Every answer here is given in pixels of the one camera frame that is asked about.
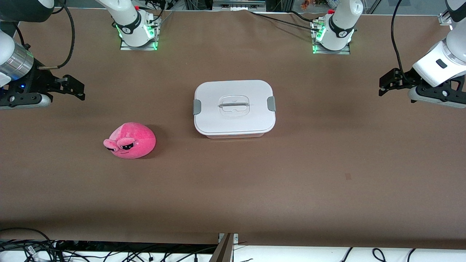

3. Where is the black looped floor cable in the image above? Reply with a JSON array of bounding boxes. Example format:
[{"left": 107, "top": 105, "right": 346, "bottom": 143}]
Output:
[{"left": 0, "top": 228, "right": 56, "bottom": 262}]

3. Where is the white plastic storage box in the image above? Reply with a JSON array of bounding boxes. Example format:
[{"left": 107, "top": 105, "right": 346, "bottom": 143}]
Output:
[{"left": 203, "top": 131, "right": 267, "bottom": 139}]

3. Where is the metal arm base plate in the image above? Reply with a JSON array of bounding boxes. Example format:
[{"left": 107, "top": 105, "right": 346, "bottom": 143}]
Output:
[
  {"left": 311, "top": 20, "right": 351, "bottom": 55},
  {"left": 120, "top": 16, "right": 161, "bottom": 51}
]

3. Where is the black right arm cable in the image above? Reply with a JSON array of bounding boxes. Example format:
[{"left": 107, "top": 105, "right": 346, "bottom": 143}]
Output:
[{"left": 36, "top": 0, "right": 76, "bottom": 70}]

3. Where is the white box lid with handle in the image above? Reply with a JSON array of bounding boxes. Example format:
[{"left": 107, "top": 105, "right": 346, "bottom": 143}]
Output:
[{"left": 193, "top": 80, "right": 276, "bottom": 136}]

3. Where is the brown table cover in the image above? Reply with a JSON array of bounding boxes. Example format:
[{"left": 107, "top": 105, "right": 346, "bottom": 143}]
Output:
[{"left": 0, "top": 7, "right": 466, "bottom": 250}]

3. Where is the pink plush toy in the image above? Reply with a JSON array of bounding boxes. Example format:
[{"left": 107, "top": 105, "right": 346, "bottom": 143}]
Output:
[{"left": 103, "top": 122, "right": 157, "bottom": 159}]

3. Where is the brown wooden post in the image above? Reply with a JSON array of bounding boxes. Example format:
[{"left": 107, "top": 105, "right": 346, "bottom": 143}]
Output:
[{"left": 209, "top": 233, "right": 234, "bottom": 262}]

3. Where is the black cable on table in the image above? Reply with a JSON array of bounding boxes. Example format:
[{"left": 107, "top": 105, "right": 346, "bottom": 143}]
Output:
[
  {"left": 249, "top": 11, "right": 321, "bottom": 32},
  {"left": 289, "top": 11, "right": 321, "bottom": 23}
]

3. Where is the metal background frame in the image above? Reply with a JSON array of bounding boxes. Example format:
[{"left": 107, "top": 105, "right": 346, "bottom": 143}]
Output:
[{"left": 212, "top": 0, "right": 266, "bottom": 11}]

